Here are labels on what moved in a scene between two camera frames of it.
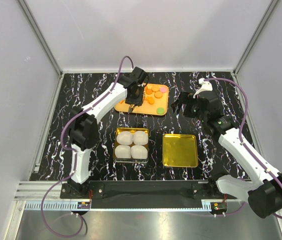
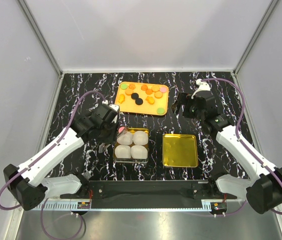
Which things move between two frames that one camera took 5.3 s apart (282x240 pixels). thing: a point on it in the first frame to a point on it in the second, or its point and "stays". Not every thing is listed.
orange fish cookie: (150, 99) stays
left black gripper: (137, 101) to (111, 138)
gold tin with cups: (131, 145) stays
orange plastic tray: (155, 101) stays
